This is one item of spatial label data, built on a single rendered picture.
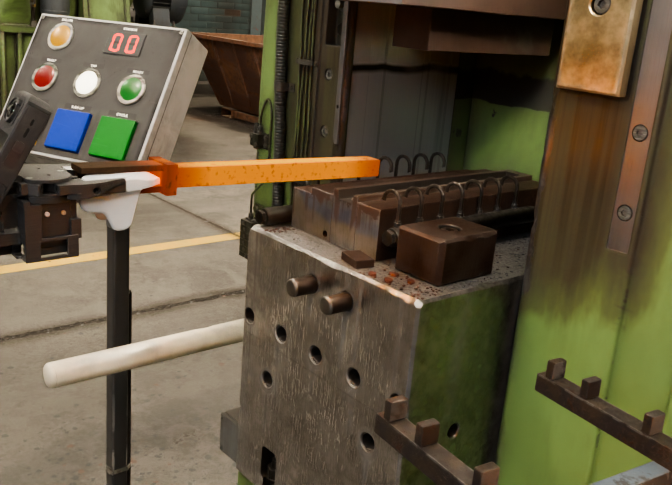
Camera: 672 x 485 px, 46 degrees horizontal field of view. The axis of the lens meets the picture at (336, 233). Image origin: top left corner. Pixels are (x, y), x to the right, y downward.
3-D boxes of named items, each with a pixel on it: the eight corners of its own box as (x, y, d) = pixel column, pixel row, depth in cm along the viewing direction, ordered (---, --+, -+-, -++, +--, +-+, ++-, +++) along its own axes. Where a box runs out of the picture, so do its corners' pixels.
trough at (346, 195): (357, 205, 114) (358, 196, 114) (333, 197, 118) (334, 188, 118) (530, 183, 141) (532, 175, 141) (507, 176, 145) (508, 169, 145)
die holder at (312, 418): (383, 597, 111) (419, 302, 99) (234, 468, 138) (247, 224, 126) (600, 473, 147) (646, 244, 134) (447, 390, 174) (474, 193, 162)
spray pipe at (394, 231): (392, 250, 110) (394, 230, 109) (378, 245, 112) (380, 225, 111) (538, 223, 132) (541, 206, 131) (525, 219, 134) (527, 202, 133)
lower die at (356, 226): (375, 261, 113) (381, 204, 110) (290, 225, 127) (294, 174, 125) (547, 228, 140) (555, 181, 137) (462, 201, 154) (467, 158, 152)
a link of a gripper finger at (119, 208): (157, 221, 87) (73, 230, 81) (158, 168, 85) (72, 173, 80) (169, 229, 84) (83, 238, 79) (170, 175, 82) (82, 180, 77)
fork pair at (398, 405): (420, 448, 67) (423, 427, 67) (382, 417, 72) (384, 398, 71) (599, 396, 80) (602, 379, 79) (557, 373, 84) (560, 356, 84)
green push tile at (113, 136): (121, 160, 135) (135, 120, 136) (86, 153, 137) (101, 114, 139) (127, 164, 136) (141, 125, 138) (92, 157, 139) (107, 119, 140)
